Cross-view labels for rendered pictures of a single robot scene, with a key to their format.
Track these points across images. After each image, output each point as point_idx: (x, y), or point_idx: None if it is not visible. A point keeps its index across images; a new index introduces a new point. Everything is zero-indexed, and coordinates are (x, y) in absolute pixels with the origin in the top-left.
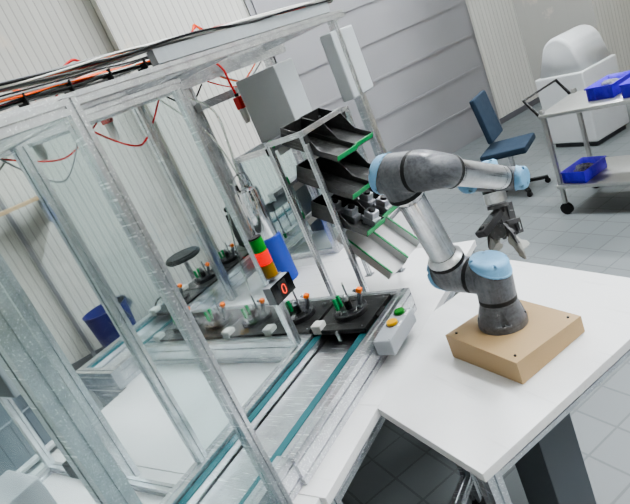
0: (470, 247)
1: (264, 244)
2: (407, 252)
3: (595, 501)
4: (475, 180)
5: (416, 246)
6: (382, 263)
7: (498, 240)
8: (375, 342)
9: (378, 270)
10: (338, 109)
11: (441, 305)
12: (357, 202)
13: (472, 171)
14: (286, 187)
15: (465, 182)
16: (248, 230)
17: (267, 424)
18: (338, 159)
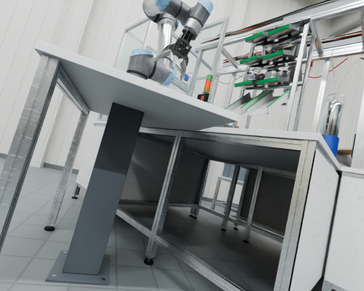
0: (297, 131)
1: (208, 78)
2: (258, 113)
3: (71, 241)
4: (148, 6)
5: (268, 113)
6: (238, 109)
7: (184, 62)
8: None
9: (231, 111)
10: (304, 17)
11: (207, 130)
12: (263, 75)
13: (147, 2)
14: (258, 68)
15: (147, 9)
16: (212, 74)
17: None
18: (245, 40)
